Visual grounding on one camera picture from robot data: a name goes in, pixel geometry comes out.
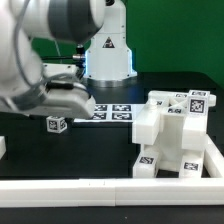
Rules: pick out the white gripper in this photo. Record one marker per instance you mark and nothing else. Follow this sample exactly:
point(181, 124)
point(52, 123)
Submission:
point(66, 96)

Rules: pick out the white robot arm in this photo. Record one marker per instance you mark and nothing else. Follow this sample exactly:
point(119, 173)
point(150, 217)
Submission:
point(50, 50)

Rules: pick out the white long front beam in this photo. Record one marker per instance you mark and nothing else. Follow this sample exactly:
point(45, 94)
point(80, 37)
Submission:
point(194, 133)

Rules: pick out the white long back beam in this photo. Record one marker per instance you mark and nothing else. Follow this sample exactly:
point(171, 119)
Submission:
point(145, 127)

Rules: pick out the white L-shaped fence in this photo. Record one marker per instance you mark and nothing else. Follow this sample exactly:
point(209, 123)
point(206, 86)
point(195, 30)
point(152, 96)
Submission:
point(120, 192)

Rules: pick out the white tagged block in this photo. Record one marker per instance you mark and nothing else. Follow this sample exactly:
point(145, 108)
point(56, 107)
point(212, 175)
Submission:
point(56, 124)

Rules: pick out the white block at left edge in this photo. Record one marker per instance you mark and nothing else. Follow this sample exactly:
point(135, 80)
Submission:
point(2, 146)

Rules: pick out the white long beam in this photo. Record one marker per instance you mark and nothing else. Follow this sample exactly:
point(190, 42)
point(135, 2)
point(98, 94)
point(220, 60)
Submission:
point(145, 127)
point(194, 133)

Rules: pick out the white marker tag board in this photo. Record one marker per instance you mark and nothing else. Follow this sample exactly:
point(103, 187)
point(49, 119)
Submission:
point(113, 113)

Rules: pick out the white chair seat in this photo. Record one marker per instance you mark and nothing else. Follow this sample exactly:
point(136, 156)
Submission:
point(168, 141)

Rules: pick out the white small tagged cube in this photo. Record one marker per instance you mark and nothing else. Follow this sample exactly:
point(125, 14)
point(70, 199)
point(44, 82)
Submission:
point(198, 102)

